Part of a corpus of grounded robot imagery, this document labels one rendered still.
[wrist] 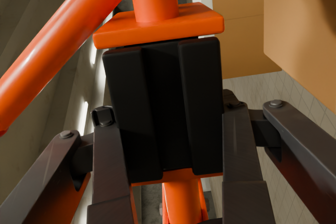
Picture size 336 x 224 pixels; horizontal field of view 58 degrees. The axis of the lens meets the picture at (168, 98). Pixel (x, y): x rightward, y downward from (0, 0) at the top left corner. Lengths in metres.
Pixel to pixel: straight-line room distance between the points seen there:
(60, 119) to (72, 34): 6.63
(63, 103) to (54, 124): 0.62
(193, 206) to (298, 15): 0.21
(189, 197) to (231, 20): 1.39
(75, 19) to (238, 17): 1.40
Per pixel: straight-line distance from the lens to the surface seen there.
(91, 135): 0.16
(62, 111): 6.94
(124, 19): 0.17
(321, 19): 0.28
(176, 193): 0.19
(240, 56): 1.62
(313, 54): 0.30
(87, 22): 0.17
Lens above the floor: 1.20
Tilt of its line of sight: 2 degrees up
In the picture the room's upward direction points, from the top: 98 degrees counter-clockwise
